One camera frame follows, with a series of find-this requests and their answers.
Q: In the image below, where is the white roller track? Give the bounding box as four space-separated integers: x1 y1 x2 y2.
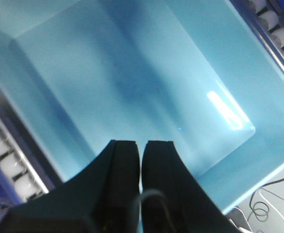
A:
0 72 50 202

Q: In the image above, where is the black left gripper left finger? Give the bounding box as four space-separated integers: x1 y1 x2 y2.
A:
0 140 140 233

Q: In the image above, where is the thin grey wire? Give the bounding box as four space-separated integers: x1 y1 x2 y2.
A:
234 174 284 233

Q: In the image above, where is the light blue plastic box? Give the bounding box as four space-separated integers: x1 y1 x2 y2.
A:
0 0 284 213

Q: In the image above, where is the left steel shelf rack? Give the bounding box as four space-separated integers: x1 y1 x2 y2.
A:
231 0 284 72

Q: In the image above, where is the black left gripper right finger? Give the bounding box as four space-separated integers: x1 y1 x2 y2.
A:
142 141 239 233

